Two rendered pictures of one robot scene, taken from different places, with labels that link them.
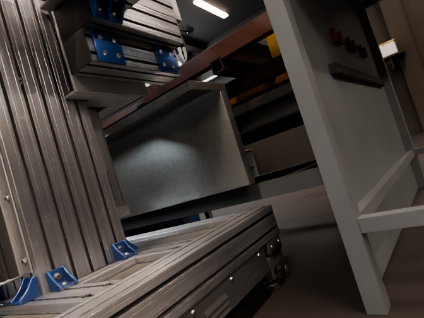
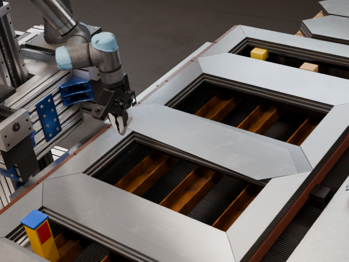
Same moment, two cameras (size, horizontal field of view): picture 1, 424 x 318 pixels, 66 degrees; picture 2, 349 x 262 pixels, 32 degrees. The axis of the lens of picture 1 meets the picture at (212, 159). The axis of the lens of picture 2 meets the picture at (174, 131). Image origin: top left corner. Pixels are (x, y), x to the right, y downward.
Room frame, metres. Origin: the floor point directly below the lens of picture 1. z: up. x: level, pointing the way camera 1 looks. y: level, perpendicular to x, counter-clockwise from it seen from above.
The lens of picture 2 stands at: (1.78, -1.70, 2.07)
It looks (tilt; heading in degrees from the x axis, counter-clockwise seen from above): 35 degrees down; 94
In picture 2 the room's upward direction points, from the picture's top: 9 degrees counter-clockwise
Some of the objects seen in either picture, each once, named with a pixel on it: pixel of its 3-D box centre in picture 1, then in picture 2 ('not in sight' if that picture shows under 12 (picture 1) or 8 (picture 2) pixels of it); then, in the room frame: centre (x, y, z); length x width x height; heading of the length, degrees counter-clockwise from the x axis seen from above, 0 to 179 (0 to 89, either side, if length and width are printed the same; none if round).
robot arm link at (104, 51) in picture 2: not in sight; (105, 52); (1.47, 0.00, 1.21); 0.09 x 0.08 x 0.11; 2
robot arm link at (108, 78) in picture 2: not in sight; (110, 73); (1.48, 0.01, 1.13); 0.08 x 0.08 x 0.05
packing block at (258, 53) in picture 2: not in sight; (259, 54); (2.01, 0.63, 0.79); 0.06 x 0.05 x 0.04; 143
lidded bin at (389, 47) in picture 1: (383, 52); not in sight; (6.12, -3.73, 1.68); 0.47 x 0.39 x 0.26; 57
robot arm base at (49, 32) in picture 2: not in sight; (59, 24); (1.22, 0.53, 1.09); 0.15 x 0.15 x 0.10
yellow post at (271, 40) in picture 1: (277, 45); (43, 245); (1.23, -0.37, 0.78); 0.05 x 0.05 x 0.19; 53
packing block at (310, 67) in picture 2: not in sight; (308, 70); (2.19, 0.45, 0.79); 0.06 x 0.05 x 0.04; 143
